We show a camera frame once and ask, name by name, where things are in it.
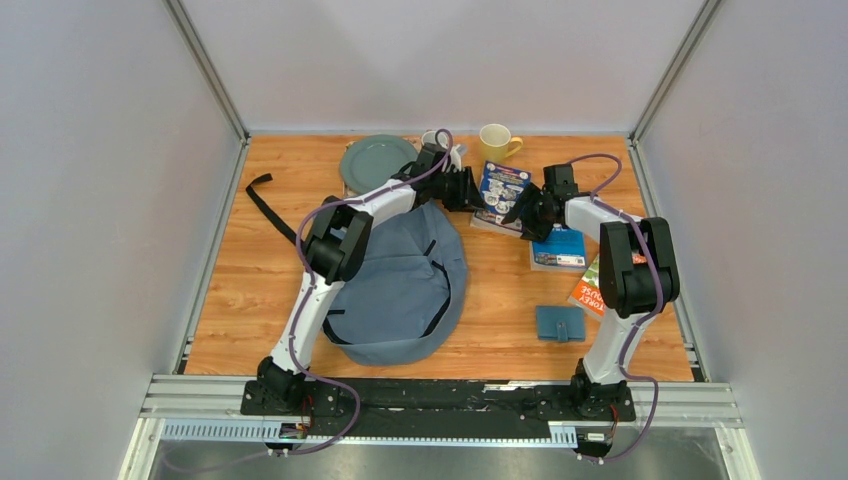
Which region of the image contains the aluminium front frame rail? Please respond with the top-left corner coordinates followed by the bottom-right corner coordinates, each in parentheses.
top-left (122, 375), bottom-right (760, 479)

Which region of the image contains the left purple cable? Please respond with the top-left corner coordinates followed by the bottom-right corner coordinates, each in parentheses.
top-left (264, 128), bottom-right (455, 458)

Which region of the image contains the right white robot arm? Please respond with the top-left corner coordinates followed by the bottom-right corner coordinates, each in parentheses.
top-left (503, 163), bottom-right (680, 419)

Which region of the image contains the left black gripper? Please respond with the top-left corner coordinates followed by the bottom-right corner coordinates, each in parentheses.
top-left (432, 169), bottom-right (491, 216)

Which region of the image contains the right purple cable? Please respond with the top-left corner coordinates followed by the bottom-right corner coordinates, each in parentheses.
top-left (566, 153), bottom-right (667, 463)

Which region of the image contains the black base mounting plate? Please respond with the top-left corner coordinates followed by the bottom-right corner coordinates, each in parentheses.
top-left (240, 378), bottom-right (636, 440)

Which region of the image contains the small teal wallet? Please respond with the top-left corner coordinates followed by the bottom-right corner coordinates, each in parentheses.
top-left (535, 306), bottom-right (586, 343)

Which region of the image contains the yellow ceramic mug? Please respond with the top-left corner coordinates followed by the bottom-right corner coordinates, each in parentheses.
top-left (479, 123), bottom-right (524, 163)

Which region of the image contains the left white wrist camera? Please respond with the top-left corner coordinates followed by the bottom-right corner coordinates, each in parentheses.
top-left (443, 144), bottom-right (468, 172)

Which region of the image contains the dark blue paperback book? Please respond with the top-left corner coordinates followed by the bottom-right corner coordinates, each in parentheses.
top-left (470, 161), bottom-right (532, 237)

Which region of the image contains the light blue paperback book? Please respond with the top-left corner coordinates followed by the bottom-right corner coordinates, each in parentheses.
top-left (530, 225), bottom-right (588, 271)

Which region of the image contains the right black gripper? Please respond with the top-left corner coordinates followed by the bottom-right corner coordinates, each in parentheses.
top-left (500, 183), bottom-right (554, 243)

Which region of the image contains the green ceramic plate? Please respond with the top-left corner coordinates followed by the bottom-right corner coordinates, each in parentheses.
top-left (339, 134), bottom-right (418, 194)

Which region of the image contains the orange treehouse paperback book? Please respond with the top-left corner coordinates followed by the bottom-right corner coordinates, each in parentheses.
top-left (568, 256), bottom-right (605, 322)

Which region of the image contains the purple cable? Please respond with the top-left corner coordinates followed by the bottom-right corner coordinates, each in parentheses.
top-left (566, 153), bottom-right (667, 463)
top-left (264, 128), bottom-right (455, 458)

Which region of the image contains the pink patterned mug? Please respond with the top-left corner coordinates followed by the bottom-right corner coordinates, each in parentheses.
top-left (420, 130), bottom-right (461, 170)

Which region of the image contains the blue-grey fabric backpack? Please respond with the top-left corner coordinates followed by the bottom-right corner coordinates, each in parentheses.
top-left (245, 173), bottom-right (470, 368)

